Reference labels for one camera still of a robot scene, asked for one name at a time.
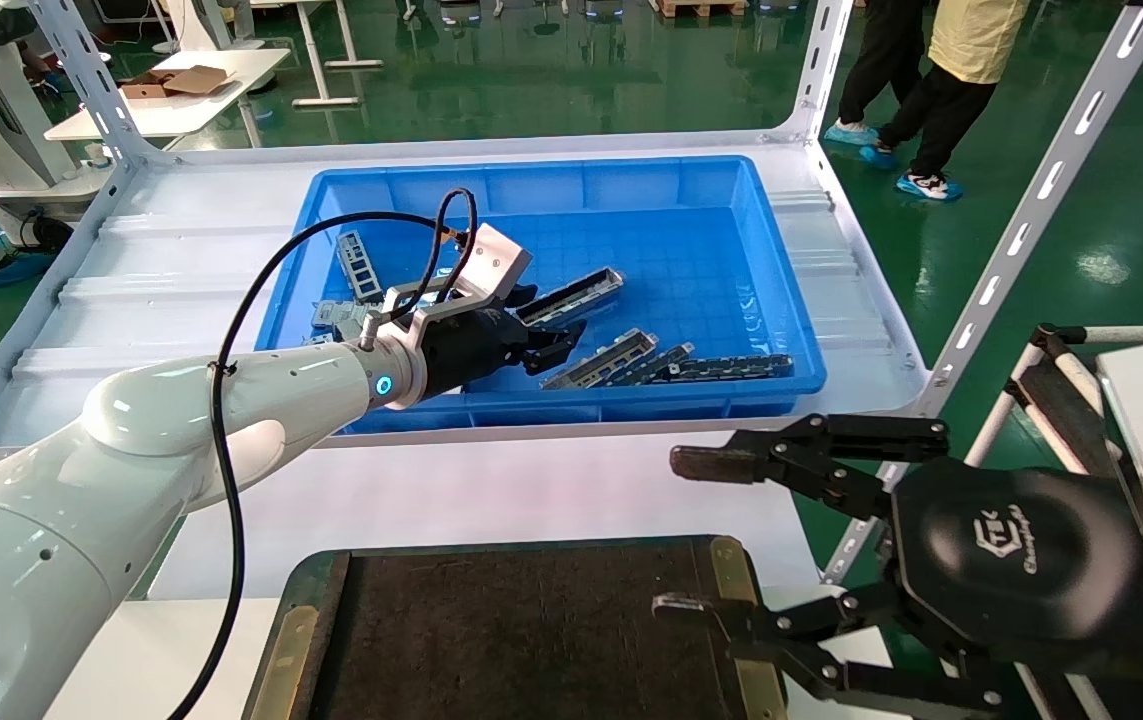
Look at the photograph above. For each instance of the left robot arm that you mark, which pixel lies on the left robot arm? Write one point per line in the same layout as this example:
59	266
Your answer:
131	450

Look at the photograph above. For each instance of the silver stamped metal part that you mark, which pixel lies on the silver stamped metal part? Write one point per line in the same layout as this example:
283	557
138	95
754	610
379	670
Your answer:
341	315

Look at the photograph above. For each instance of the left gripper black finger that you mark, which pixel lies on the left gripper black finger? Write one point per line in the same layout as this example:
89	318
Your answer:
553	348
521	300

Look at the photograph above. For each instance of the wooden pallet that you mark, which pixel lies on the wooden pallet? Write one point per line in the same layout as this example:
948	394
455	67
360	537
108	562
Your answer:
701	8

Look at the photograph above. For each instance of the perforated grey metal bracket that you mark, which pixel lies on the perforated grey metal bracket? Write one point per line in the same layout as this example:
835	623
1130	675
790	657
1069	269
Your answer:
359	265

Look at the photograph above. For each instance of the black flat container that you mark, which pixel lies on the black flat container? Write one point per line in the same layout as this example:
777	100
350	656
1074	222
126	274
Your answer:
531	630

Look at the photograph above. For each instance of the white desk leg frame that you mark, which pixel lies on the white desk leg frame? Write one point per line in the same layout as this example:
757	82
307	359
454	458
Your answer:
326	60

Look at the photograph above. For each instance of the open cardboard box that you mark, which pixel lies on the open cardboard box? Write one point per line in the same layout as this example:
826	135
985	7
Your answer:
176	82

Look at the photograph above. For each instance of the black floor device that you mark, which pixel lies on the black floor device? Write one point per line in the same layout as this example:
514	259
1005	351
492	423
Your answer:
49	232

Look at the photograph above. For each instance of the white tube cart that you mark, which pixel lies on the white tube cart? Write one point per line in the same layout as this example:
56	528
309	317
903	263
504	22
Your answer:
1061	400

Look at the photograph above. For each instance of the long silver channel part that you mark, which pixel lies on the long silver channel part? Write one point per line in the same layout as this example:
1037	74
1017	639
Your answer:
583	290
601	360

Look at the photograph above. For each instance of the blue plastic bin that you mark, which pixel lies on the blue plastic bin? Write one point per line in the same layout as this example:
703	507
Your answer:
681	250

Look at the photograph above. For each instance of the slim grey metal part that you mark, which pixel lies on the slim grey metal part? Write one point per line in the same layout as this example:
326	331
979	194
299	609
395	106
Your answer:
661	362

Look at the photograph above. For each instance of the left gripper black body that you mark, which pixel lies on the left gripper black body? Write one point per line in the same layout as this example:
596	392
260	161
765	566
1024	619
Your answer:
471	350

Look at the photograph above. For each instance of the white table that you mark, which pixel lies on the white table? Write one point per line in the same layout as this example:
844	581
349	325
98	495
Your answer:
171	110

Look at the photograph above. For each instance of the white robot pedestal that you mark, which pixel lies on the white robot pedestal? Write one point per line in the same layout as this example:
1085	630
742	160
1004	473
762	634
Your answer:
1	110

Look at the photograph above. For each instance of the white metal shelf rack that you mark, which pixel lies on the white metal shelf rack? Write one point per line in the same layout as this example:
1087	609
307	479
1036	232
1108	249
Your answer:
161	290

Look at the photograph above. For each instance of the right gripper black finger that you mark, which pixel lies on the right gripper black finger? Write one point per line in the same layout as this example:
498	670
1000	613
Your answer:
821	450
791	640

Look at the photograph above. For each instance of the person in yellow vest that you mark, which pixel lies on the person in yellow vest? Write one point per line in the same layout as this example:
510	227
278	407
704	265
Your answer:
961	80

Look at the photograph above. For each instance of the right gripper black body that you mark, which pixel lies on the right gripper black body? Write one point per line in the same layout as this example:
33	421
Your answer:
1011	555

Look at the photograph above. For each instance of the dark long metal part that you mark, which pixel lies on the dark long metal part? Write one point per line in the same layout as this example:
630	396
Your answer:
731	367

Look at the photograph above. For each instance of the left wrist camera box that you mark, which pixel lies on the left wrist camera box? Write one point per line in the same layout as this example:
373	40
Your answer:
491	262

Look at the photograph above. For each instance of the person in black clothes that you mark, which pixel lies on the person in black clothes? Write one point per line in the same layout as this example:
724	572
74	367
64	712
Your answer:
881	60

